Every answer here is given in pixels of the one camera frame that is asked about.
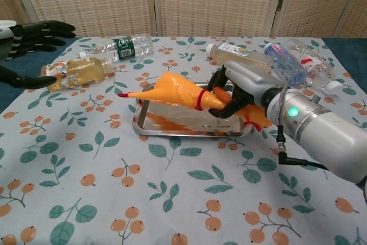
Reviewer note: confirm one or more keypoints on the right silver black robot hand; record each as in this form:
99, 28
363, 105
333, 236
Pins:
249, 84

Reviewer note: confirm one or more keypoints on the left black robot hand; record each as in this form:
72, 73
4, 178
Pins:
37, 34

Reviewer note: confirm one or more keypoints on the orange rubber toy chicken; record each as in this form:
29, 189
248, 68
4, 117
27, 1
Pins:
175, 90

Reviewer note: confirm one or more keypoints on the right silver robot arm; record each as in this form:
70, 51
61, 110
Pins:
329, 136

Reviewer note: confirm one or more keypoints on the rectangular metal tray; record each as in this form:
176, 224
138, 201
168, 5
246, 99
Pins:
186, 121

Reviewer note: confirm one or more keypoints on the pale juice bottle white cap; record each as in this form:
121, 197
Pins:
238, 54

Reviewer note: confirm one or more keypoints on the clear bottle blue label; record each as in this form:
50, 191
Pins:
286, 65

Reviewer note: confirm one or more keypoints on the yellow drink bottle peach label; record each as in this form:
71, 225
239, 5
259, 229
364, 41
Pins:
80, 71

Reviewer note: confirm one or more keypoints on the woven folding screen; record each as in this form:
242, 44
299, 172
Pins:
86, 1

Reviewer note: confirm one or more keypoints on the clear bottle red label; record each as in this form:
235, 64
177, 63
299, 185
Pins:
315, 64

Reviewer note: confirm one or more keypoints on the metal screen hinge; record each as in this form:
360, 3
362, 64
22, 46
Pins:
280, 4

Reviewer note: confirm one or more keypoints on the clear bottle green label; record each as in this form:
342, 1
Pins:
126, 45

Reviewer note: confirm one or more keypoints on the floral leaf print tablecloth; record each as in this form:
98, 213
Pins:
183, 199

